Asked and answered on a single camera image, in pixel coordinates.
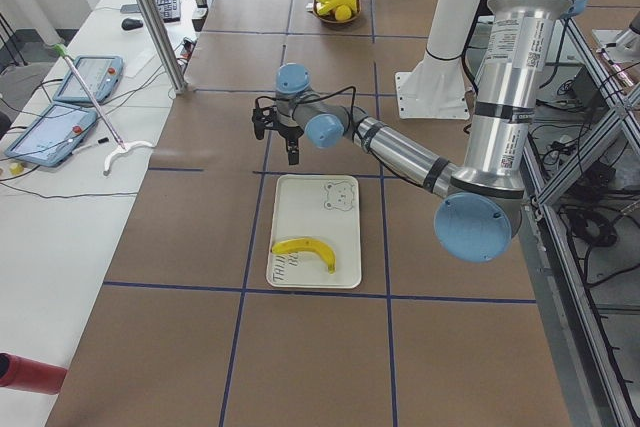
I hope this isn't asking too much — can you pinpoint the red cylinder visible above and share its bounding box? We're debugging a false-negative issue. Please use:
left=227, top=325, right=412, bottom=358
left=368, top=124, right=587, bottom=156
left=1, top=353, right=67, bottom=395

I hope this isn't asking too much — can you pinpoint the brown wicker basket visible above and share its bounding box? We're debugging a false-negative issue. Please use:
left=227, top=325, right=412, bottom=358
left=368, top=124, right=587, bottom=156
left=312, top=0, right=361, bottom=24

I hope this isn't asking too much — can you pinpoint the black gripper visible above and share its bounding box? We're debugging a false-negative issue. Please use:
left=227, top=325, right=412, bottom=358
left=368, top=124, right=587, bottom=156
left=270, top=103, right=303, bottom=165

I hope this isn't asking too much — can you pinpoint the white rectangular tray plate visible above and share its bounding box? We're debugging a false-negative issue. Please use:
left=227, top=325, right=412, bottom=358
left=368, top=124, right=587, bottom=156
left=266, top=174, right=362, bottom=289

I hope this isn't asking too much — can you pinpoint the black computer mouse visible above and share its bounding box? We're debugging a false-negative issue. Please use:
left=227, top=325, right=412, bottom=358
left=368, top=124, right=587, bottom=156
left=121, top=18, right=144, bottom=31

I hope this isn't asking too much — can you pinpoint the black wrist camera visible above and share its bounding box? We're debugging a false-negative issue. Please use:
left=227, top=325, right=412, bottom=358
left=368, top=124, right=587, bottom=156
left=251, top=96, right=278, bottom=140

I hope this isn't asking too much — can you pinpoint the blue teach pendant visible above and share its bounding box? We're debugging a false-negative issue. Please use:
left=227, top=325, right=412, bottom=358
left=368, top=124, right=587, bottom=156
left=4, top=102, right=98, bottom=167
left=53, top=56, right=124, bottom=105

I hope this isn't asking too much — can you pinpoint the pink grabber stick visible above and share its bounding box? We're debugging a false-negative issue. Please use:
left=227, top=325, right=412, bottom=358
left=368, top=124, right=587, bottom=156
left=53, top=43, right=154, bottom=176

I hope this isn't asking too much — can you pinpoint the aluminium frame post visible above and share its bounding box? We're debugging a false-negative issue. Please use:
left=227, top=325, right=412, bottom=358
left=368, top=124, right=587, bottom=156
left=136, top=0, right=187, bottom=95

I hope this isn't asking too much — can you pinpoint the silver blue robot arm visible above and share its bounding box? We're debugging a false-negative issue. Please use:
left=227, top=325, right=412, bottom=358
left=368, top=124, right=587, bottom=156
left=252, top=0, right=588, bottom=262

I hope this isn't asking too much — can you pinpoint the yellow orange fruit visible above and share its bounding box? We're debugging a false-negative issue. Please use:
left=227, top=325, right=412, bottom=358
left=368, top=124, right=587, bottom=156
left=333, top=5, right=353, bottom=23

